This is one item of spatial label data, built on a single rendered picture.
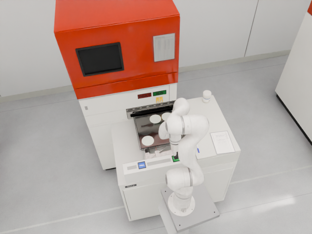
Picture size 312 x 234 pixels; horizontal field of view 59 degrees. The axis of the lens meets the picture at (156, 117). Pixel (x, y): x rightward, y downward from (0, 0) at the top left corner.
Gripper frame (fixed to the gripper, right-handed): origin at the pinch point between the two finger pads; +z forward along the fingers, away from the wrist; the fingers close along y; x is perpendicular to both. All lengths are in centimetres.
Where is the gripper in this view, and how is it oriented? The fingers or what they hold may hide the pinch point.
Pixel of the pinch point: (176, 156)
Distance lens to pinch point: 206.2
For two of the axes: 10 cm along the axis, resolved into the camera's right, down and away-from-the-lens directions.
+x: 9.8, -1.8, 1.1
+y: 1.9, 5.8, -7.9
